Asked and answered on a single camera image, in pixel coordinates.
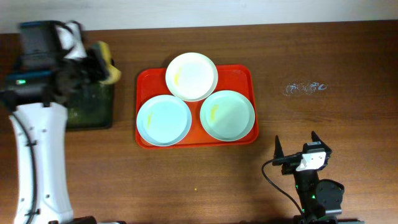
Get black plastic tray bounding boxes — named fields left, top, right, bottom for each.
left=67, top=68, right=114, bottom=131

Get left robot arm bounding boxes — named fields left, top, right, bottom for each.
left=1, top=21, right=121, bottom=223

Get white plate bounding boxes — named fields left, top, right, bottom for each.
left=165, top=52, right=218, bottom=101

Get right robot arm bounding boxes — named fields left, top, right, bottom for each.
left=272, top=132, right=345, bottom=223

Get green yellow sponge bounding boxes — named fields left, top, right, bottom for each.
left=91, top=41, right=121, bottom=85

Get light blue plate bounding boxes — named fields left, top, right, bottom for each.
left=136, top=95, right=192, bottom=147
left=200, top=90, right=256, bottom=142

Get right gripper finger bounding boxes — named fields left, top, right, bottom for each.
left=274, top=135, right=284, bottom=159
left=311, top=131, right=325, bottom=146

